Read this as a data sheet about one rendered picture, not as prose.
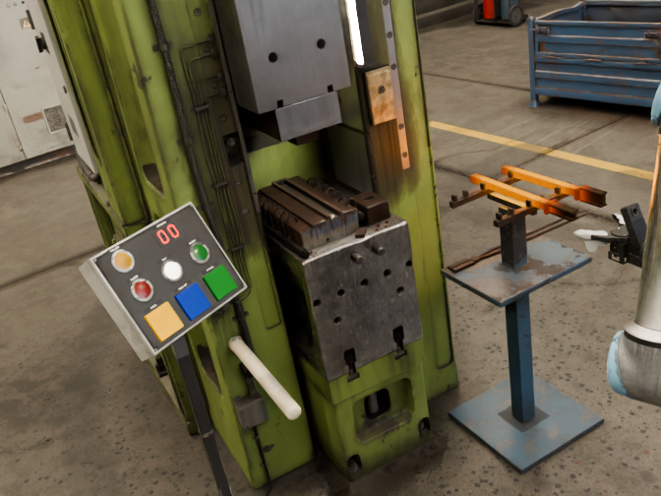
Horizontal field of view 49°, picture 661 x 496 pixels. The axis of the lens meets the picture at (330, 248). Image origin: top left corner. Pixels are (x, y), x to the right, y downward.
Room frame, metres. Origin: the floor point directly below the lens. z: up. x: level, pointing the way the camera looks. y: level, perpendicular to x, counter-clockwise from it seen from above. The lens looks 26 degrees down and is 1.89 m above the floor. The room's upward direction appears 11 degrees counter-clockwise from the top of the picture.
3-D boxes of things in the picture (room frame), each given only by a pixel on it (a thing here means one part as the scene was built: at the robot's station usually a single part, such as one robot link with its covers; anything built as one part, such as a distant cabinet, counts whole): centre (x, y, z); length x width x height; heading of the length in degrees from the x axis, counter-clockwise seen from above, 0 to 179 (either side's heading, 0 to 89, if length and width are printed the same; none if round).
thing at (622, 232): (1.65, -0.79, 0.91); 0.12 x 0.08 x 0.09; 24
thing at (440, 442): (1.97, -0.03, 0.01); 0.58 x 0.39 x 0.01; 114
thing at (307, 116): (2.20, 0.07, 1.32); 0.42 x 0.20 x 0.10; 24
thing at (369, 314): (2.24, 0.03, 0.69); 0.56 x 0.38 x 0.45; 24
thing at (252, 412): (1.97, 0.37, 0.36); 0.09 x 0.07 x 0.12; 114
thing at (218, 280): (1.70, 0.31, 1.01); 0.07 x 0.05 x 0.07; 139
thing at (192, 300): (1.63, 0.37, 1.01); 0.07 x 0.05 x 0.07; 139
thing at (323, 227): (2.20, 0.07, 0.96); 0.42 x 0.20 x 0.09; 24
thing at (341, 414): (2.24, 0.03, 0.23); 0.55 x 0.37 x 0.47; 24
